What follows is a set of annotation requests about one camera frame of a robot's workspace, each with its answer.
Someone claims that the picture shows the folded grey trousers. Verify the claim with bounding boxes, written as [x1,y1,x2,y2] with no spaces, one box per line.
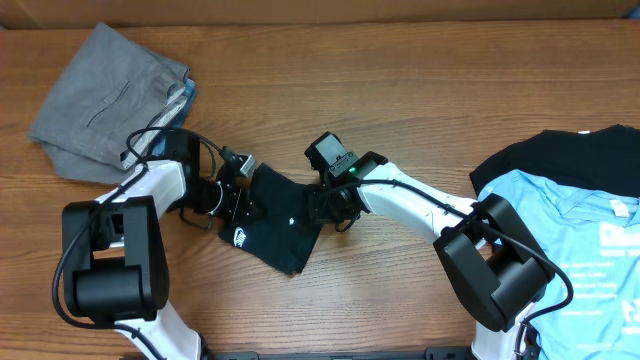
[28,23,191,184]

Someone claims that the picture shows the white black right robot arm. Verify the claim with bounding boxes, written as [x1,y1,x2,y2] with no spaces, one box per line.
[304,132,555,359]

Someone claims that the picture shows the light blue t-shirt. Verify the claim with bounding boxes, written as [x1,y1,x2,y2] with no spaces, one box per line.
[478,170,639,359]

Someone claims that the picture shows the folded blue garment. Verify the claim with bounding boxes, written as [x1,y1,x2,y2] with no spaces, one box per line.
[148,78,197,155]

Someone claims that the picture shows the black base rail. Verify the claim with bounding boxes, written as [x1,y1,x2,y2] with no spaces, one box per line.
[201,346,476,360]

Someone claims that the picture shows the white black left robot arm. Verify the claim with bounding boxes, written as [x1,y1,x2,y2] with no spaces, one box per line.
[51,127,256,359]

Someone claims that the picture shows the black t-shirt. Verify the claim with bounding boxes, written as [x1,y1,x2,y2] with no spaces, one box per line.
[218,164,322,275]

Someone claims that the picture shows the black garment under pile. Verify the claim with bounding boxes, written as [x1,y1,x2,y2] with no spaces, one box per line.
[469,124,639,197]

